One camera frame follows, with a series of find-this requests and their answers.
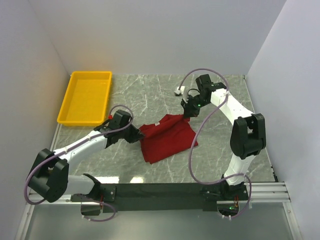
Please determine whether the red t shirt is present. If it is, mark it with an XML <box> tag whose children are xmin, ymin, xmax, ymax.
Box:
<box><xmin>139</xmin><ymin>114</ymin><xmax>196</xmax><ymax>164</ymax></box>

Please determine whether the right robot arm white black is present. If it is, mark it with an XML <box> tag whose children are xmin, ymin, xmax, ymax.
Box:
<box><xmin>174</xmin><ymin>74</ymin><xmax>266</xmax><ymax>196</ymax></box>

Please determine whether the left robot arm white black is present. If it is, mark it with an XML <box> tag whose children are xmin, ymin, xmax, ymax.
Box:
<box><xmin>25</xmin><ymin>110</ymin><xmax>144</xmax><ymax>203</ymax></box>

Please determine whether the yellow plastic tray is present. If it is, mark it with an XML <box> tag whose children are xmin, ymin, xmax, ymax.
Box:
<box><xmin>57</xmin><ymin>71</ymin><xmax>112</xmax><ymax>127</ymax></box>

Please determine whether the black base beam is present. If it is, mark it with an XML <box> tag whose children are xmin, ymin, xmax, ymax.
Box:
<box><xmin>71</xmin><ymin>181</ymin><xmax>249</xmax><ymax>212</ymax></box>

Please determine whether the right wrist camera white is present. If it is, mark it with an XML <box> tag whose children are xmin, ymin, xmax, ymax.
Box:
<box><xmin>174</xmin><ymin>86</ymin><xmax>189</xmax><ymax>106</ymax></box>

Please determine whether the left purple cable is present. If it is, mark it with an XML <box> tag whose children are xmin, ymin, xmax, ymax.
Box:
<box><xmin>23</xmin><ymin>104</ymin><xmax>135</xmax><ymax>223</ymax></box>

